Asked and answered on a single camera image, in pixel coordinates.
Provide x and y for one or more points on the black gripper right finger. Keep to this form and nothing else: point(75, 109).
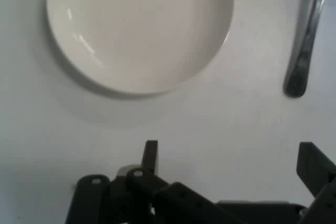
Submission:
point(320, 179)

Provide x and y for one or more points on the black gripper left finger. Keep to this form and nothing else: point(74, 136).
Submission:
point(136, 197)

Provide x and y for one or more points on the steel table knife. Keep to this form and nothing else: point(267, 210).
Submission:
point(296, 82)

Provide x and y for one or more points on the white round plate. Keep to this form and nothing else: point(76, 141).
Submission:
point(136, 32)

